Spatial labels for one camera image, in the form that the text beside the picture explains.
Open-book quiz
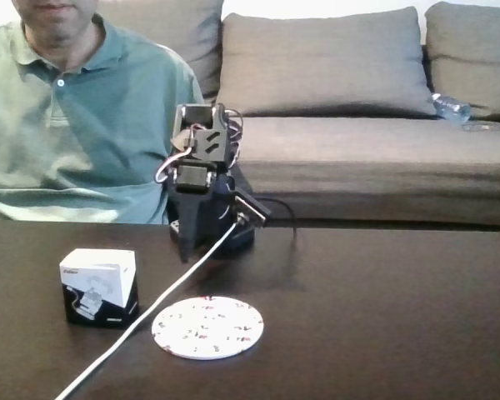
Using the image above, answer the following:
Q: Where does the person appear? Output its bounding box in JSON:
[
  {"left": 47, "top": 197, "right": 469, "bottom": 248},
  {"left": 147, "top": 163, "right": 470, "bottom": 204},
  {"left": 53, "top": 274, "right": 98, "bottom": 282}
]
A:
[{"left": 0, "top": 0, "right": 206, "bottom": 226}]

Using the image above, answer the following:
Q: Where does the grey sofa back cushion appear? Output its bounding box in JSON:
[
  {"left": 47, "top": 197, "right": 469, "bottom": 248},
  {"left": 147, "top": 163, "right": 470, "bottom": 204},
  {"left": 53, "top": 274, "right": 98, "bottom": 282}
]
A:
[
  {"left": 423, "top": 1, "right": 500, "bottom": 117},
  {"left": 216, "top": 5, "right": 439, "bottom": 121},
  {"left": 93, "top": 0, "right": 226, "bottom": 102}
]

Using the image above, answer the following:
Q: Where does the clear flat glass dish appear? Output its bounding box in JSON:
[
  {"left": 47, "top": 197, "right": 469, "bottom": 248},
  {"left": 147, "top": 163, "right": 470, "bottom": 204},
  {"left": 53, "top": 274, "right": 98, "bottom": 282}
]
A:
[{"left": 461, "top": 121, "right": 500, "bottom": 134}]

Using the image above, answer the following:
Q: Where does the white cable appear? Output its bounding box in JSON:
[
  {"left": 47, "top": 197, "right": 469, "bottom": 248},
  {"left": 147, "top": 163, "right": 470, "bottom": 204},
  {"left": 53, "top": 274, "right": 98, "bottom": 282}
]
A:
[{"left": 54, "top": 221, "right": 239, "bottom": 400}]

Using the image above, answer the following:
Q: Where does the clear plastic water bottle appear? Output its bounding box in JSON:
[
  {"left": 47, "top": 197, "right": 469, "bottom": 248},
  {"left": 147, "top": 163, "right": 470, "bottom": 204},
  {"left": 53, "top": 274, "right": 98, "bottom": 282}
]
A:
[{"left": 430, "top": 92, "right": 473, "bottom": 124}]

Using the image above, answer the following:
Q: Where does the white and black servo box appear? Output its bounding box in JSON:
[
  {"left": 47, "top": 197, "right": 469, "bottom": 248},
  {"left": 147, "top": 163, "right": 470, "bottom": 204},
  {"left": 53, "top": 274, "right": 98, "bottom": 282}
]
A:
[{"left": 59, "top": 248, "right": 140, "bottom": 331}]

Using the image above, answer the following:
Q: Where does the round white patterned coaster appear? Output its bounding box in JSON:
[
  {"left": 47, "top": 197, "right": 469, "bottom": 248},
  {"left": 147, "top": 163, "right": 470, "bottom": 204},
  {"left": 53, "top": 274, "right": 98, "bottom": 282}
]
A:
[{"left": 151, "top": 295, "right": 265, "bottom": 361}]

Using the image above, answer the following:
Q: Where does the grey fabric sofa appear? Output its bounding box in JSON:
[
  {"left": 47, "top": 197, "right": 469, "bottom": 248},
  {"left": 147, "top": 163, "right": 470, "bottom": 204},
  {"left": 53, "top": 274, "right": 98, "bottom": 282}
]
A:
[{"left": 92, "top": 0, "right": 500, "bottom": 229}]

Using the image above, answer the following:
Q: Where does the black cable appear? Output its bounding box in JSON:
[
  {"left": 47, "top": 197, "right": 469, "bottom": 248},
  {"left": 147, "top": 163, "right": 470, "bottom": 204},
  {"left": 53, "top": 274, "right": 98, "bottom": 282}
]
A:
[{"left": 257, "top": 197, "right": 302, "bottom": 253}]

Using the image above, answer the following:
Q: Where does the black motor controller board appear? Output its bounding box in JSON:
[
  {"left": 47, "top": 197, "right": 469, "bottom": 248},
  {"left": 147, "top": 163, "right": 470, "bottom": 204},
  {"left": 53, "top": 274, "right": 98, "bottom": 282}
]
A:
[{"left": 232, "top": 186, "right": 273, "bottom": 229}]

